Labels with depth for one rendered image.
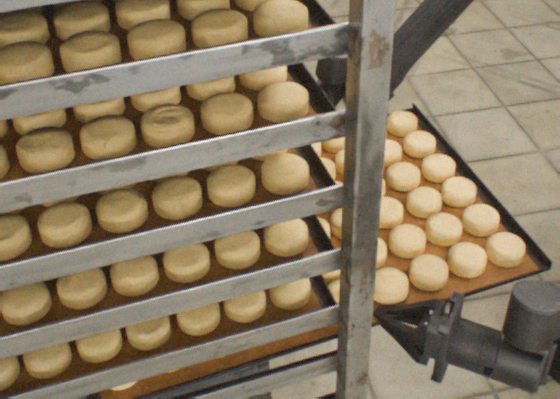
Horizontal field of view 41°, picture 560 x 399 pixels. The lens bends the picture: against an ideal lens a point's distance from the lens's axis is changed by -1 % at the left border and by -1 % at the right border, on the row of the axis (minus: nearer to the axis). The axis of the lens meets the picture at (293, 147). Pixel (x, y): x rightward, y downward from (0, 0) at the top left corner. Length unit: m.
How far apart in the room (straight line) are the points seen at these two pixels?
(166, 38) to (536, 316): 0.49
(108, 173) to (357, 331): 0.36
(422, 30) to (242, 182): 0.61
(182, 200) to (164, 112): 0.09
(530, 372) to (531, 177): 1.83
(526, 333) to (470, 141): 1.99
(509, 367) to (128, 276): 0.44
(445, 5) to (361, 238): 0.61
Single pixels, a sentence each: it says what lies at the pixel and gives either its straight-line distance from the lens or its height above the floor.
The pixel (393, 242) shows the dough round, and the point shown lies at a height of 0.93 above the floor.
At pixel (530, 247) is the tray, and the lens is 1.07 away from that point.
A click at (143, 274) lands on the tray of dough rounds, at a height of 1.06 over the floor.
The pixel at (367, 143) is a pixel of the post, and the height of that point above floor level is 1.23.
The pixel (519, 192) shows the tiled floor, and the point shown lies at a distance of 2.63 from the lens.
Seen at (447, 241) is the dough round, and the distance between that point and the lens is 1.04.
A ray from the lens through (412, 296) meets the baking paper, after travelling 0.98.
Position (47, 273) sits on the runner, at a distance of 0.73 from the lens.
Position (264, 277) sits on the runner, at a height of 1.05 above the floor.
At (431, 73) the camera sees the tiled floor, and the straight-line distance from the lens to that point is 3.21.
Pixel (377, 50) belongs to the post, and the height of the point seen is 1.32.
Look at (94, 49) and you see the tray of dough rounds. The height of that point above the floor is 1.33.
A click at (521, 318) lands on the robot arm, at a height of 1.00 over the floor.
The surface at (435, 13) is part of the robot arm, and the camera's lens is 1.28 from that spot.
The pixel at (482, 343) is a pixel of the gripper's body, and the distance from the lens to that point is 0.91.
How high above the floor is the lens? 1.64
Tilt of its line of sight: 37 degrees down
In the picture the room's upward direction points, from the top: 1 degrees counter-clockwise
